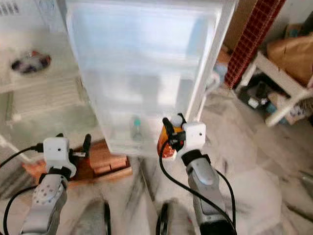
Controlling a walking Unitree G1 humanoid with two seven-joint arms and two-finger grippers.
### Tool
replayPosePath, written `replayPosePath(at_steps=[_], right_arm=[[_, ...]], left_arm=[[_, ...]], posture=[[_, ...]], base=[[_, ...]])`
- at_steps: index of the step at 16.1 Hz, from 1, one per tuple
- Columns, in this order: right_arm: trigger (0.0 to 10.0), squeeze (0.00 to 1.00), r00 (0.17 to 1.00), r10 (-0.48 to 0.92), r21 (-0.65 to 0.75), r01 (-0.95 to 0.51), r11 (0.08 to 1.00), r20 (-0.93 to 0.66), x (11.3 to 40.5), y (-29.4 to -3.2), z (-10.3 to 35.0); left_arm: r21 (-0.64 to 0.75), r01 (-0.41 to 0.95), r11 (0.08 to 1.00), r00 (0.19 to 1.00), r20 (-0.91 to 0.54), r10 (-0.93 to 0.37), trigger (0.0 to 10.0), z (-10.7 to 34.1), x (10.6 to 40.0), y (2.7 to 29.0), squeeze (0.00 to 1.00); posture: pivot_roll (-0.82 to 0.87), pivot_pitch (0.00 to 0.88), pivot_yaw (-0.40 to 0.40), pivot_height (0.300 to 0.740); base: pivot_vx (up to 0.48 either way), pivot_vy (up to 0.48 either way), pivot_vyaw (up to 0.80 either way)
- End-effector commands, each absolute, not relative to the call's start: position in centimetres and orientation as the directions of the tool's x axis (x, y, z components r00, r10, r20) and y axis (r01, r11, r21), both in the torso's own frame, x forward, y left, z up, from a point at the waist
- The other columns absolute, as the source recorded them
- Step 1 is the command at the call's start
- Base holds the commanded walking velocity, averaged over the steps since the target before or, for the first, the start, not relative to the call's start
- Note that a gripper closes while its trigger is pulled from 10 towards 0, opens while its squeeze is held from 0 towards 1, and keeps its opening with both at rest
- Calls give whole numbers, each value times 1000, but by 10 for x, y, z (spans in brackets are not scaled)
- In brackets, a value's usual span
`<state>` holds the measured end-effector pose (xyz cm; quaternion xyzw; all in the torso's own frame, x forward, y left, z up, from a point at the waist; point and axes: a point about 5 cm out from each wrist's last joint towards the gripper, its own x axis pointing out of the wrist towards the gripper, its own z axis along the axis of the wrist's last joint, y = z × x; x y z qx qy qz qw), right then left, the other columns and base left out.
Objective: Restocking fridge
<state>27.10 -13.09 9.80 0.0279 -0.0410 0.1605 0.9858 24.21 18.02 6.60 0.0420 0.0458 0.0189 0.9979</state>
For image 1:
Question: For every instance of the red checkered cloth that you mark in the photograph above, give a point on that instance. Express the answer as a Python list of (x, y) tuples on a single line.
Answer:
[(254, 34)]

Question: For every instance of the brown wooden panel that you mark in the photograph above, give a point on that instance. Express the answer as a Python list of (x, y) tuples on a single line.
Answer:
[(239, 19)]

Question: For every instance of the clear bottle with teal cap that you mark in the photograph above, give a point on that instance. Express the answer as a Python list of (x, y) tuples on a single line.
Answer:
[(137, 130)]

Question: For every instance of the white fridge door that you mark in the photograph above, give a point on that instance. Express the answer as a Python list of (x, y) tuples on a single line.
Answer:
[(142, 58)]

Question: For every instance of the black object with white label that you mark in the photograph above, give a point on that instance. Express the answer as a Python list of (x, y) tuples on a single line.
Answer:
[(259, 93)]

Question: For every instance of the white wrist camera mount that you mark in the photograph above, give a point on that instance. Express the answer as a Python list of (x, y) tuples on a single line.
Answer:
[(195, 136), (57, 152)]

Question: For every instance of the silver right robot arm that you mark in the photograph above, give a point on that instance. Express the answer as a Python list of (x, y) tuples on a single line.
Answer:
[(205, 178)]

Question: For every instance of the brown paper bag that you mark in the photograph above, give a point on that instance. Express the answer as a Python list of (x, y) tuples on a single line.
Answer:
[(296, 56)]

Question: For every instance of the white slatted rack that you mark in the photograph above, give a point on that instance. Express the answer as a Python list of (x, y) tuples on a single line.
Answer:
[(281, 78)]

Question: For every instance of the white fridge drawer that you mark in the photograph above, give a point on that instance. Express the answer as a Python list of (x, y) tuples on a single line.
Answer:
[(46, 100)]

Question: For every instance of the cardboard box with teal print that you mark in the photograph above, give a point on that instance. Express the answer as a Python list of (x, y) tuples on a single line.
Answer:
[(294, 31)]

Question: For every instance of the grey right robot leg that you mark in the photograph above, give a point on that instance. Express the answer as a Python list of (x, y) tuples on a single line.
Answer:
[(176, 220)]

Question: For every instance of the white fridge body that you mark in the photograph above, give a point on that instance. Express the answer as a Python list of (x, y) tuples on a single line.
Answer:
[(39, 29)]

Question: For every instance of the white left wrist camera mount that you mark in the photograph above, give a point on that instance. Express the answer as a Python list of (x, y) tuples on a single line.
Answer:
[(57, 152)]

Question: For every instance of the wooden support block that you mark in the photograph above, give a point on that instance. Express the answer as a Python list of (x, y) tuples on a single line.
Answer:
[(107, 164)]

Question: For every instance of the grey robot leg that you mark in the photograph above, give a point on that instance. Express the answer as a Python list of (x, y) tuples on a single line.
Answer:
[(95, 218), (176, 220)]

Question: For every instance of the orange brick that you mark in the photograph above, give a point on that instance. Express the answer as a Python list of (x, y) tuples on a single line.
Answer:
[(35, 171)]

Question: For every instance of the grey left robot leg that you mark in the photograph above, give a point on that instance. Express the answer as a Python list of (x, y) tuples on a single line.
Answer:
[(95, 218)]

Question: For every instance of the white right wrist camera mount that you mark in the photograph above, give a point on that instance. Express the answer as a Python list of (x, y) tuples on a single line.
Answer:
[(195, 136)]

